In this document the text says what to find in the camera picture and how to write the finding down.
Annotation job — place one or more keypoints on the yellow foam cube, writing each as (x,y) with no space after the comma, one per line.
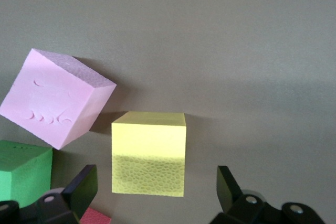
(148,150)

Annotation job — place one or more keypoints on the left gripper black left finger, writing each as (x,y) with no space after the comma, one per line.
(78,197)

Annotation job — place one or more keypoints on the brown table mat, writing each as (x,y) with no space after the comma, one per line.
(210,51)

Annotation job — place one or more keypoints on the green foam cube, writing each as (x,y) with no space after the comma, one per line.
(23,174)

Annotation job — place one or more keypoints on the pink foam cube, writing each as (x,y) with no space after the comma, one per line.
(52,98)

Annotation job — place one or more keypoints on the red foam cube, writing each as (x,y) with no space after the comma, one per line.
(94,217)

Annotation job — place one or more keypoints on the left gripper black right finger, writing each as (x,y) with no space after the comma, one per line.
(236,208)

